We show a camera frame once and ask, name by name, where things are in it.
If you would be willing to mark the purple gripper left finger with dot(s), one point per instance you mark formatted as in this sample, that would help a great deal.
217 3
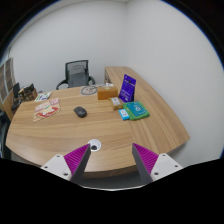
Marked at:
70 166

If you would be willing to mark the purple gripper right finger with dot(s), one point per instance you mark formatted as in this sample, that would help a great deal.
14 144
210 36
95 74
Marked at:
152 166

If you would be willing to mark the black computer mouse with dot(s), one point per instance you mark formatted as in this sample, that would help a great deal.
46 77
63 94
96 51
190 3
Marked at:
80 112

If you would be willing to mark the pink patterned mouse pad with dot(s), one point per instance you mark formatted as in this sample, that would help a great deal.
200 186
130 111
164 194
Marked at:
46 109

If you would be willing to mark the small blue packet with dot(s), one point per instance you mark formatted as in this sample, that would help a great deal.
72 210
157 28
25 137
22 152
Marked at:
124 115

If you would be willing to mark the small tan snack box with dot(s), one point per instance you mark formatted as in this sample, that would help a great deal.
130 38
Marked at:
116 104

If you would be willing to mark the purple standing pouch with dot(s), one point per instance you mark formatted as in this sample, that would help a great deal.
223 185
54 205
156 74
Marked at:
128 89

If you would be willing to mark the brown cardboard box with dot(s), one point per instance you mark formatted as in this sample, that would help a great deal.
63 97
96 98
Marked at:
106 92

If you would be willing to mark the dark box on side table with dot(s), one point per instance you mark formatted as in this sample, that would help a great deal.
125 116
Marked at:
28 93

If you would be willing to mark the black mesh office chair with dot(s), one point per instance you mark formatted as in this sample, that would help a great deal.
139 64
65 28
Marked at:
77 74

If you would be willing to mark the black monitor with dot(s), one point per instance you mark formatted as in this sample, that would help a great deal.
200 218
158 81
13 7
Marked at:
16 89

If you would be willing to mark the wooden bookshelf cabinet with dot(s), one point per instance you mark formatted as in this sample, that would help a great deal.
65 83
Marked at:
7 81

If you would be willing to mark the white desk cable grommet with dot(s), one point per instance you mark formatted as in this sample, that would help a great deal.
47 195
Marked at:
95 145

